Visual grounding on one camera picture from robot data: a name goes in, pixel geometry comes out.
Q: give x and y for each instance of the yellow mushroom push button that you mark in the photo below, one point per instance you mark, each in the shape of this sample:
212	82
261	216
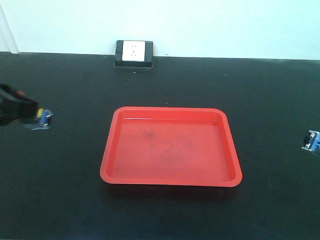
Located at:
311	142

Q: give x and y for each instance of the red plastic tray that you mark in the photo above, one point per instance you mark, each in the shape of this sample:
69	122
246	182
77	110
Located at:
175	146

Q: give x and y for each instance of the red mushroom push button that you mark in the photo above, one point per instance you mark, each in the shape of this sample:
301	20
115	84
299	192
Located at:
41	121

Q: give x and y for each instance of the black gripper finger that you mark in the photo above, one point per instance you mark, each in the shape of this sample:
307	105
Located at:
10	111
30	107

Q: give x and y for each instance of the black white wall socket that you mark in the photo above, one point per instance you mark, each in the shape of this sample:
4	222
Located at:
134	54

